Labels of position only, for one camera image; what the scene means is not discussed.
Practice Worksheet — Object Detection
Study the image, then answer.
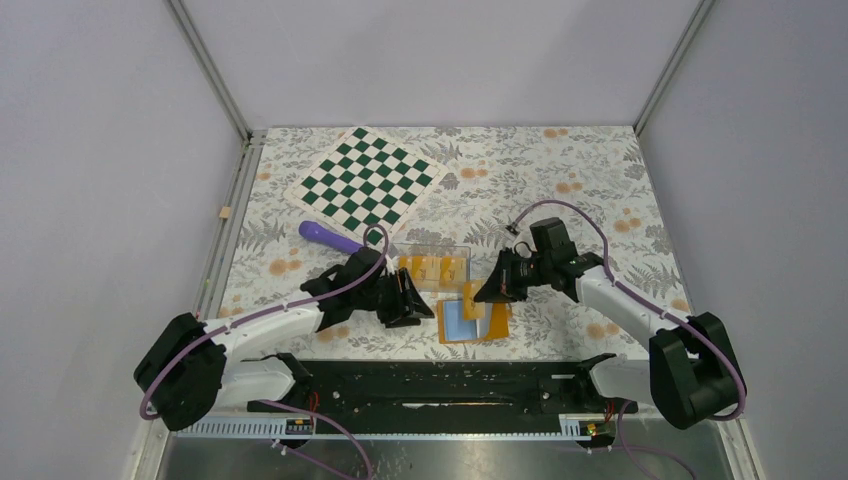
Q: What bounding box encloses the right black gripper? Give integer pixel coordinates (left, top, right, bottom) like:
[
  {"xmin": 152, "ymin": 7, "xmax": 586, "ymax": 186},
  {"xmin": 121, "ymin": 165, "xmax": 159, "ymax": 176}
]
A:
[{"xmin": 474, "ymin": 247, "xmax": 553, "ymax": 304}]

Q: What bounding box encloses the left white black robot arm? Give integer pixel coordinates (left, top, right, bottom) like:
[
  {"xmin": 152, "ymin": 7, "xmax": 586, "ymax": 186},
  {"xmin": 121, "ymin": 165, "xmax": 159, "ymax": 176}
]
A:
[{"xmin": 133, "ymin": 247, "xmax": 435, "ymax": 431}]

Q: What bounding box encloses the green white chessboard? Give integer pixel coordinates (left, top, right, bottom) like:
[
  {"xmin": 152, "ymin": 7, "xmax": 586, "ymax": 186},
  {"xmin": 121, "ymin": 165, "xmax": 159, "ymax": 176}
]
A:
[{"xmin": 284, "ymin": 127, "xmax": 449, "ymax": 245}]

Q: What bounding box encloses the floral table cloth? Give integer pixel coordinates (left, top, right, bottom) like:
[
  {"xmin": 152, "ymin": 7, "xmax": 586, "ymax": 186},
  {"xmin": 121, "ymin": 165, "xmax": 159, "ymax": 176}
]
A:
[{"xmin": 210, "ymin": 126, "xmax": 688, "ymax": 361}]

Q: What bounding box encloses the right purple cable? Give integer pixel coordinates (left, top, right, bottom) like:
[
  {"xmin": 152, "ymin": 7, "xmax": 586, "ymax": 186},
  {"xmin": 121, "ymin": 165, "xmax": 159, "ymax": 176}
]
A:
[{"xmin": 506, "ymin": 199, "xmax": 749, "ymax": 480}]

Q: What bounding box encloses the clear plastic card box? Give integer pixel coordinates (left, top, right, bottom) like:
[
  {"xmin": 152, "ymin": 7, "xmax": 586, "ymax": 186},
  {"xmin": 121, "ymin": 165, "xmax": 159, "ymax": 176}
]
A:
[{"xmin": 393, "ymin": 243, "xmax": 471, "ymax": 293}]

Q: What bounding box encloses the purple marker pen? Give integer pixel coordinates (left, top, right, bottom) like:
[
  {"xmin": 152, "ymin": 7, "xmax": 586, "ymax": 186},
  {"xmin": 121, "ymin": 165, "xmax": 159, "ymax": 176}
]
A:
[{"xmin": 298, "ymin": 221, "xmax": 363, "ymax": 255}]

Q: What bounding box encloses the orange card holder wallet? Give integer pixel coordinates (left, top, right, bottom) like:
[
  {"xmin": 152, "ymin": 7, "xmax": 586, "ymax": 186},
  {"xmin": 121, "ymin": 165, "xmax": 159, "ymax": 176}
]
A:
[{"xmin": 436, "ymin": 300, "xmax": 513, "ymax": 344}]

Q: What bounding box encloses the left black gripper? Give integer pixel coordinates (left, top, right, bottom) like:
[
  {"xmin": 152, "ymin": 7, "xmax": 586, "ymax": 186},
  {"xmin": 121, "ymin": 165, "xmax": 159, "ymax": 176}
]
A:
[{"xmin": 354, "ymin": 268, "xmax": 434, "ymax": 329}]

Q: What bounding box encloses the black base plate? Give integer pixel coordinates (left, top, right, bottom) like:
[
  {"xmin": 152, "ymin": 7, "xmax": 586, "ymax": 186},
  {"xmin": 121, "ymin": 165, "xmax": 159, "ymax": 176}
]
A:
[{"xmin": 182, "ymin": 355, "xmax": 710, "ymax": 435}]

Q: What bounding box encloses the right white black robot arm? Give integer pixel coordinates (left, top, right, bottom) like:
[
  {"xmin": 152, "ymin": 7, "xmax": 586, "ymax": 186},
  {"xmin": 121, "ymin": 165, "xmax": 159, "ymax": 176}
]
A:
[{"xmin": 474, "ymin": 218, "xmax": 746, "ymax": 430}]

